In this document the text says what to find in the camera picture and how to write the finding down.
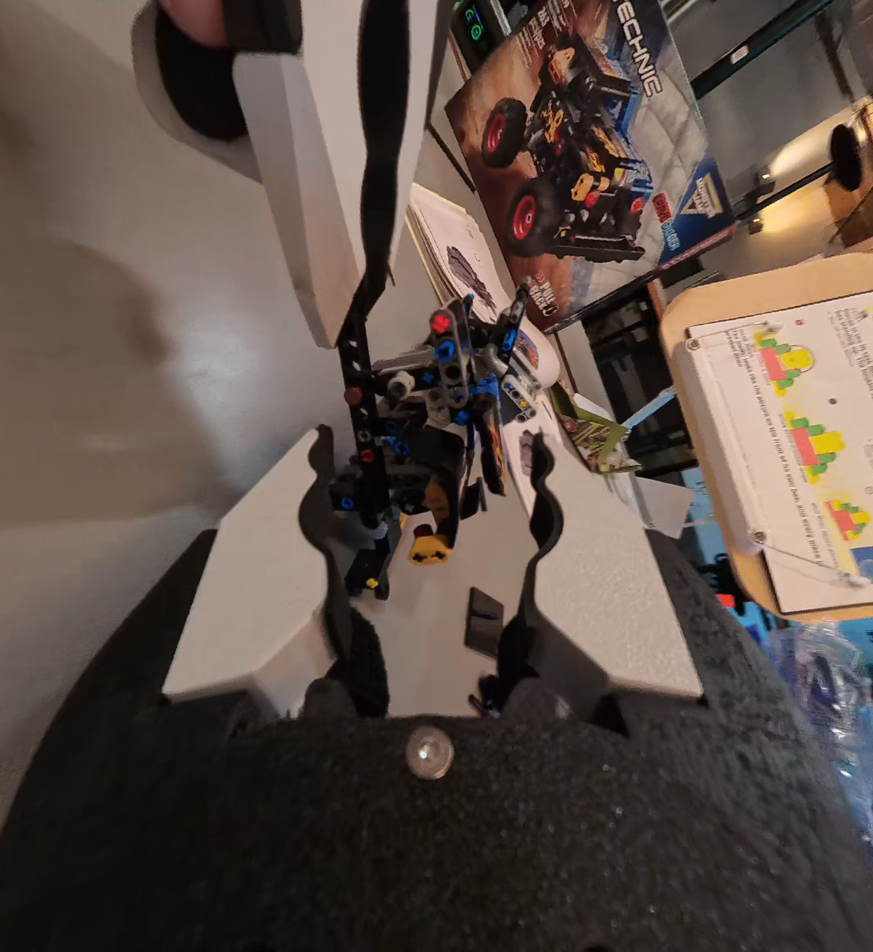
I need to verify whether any lego set box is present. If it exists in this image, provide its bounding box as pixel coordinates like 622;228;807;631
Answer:
444;0;739;333

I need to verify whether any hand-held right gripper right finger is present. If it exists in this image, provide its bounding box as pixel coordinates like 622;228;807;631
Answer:
498;431;707;709

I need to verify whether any black flat lego panel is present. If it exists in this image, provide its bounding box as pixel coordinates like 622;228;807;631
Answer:
464;588;506;657

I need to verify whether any blue flame-print lego body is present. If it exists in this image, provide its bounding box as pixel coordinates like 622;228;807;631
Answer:
327;277;543;602

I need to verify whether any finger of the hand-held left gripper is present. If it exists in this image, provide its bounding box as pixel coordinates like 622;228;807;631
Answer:
377;0;454;287
232;0;394;351

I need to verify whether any wooden board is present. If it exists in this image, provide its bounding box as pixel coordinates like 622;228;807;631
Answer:
660;253;873;620

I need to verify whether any instruction booklet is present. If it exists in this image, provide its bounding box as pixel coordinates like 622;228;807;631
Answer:
405;182;567;514

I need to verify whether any clear plastic bag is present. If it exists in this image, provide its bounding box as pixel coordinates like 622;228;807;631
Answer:
760;621;873;952

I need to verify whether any white instruction card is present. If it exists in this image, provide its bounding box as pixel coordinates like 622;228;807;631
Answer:
686;286;873;614

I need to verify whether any person's left hand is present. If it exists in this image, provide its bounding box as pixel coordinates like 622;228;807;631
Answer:
155;0;231;47

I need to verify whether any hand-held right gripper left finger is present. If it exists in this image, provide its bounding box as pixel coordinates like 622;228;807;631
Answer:
161;424;352;706

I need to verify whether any black device green display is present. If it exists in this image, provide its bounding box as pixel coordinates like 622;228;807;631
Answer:
447;0;515;75

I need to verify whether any white stand base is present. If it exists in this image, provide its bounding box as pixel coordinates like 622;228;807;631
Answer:
608;472;698;538

